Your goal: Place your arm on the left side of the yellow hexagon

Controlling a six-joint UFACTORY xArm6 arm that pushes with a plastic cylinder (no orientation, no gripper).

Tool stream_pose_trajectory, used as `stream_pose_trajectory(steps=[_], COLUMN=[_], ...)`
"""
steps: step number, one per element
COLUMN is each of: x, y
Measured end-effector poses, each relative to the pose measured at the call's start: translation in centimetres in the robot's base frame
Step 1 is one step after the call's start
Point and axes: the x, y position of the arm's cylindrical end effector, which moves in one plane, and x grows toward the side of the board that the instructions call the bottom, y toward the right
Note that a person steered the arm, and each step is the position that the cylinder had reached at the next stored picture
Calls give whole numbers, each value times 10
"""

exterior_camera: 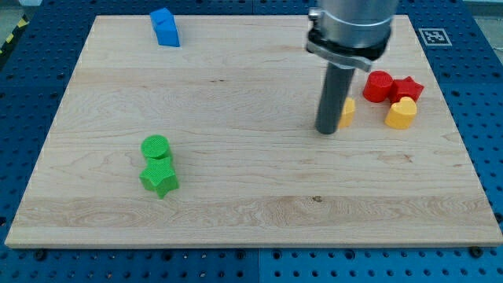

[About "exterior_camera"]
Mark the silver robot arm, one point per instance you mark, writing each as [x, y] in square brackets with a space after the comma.
[350, 33]

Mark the yellow hexagon block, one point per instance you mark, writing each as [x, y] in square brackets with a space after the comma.
[347, 113]

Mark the wooden board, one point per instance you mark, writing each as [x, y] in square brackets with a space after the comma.
[237, 102]

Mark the green cylinder block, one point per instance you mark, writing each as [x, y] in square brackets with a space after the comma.
[156, 147]

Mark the green star block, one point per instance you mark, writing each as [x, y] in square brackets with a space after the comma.
[159, 176]

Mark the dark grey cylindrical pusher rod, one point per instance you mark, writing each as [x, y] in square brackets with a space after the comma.
[333, 96]

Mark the red cylinder block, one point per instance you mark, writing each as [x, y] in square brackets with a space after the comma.
[378, 86]

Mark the blue block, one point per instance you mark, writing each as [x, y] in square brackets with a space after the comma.
[164, 26]

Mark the yellow heart block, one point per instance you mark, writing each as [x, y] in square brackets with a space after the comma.
[401, 114]

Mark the red star block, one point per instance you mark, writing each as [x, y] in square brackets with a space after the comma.
[406, 87]

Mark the white fiducial marker tag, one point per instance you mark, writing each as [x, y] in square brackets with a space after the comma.
[435, 37]

